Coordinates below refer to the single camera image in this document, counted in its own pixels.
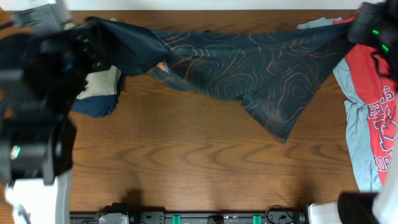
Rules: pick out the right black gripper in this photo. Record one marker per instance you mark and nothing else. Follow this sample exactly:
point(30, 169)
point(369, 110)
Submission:
point(377, 17)

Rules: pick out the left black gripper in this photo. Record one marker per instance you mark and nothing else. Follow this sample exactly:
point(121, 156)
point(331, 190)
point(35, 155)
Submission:
point(88, 48)

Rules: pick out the black cycling jersey with logos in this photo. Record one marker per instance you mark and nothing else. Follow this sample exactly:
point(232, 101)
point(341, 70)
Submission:
point(274, 76)

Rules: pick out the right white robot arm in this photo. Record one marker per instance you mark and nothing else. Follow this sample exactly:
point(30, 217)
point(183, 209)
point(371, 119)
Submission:
point(380, 206)

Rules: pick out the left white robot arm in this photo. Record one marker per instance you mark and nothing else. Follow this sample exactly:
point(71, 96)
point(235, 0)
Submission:
point(41, 76)

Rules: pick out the folded khaki shorts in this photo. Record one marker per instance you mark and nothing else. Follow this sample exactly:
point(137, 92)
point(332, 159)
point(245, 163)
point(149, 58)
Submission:
point(102, 83)

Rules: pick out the folded navy blue garment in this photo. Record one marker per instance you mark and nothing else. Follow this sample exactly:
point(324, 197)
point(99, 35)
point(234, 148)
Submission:
point(99, 106)

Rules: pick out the red printed t-shirt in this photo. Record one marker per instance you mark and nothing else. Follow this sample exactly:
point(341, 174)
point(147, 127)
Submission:
point(379, 95)

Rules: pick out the grey t-shirt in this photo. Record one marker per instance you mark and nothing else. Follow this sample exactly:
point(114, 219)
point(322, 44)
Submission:
point(357, 133)

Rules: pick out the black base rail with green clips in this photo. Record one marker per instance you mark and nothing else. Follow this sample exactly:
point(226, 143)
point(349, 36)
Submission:
point(121, 213)

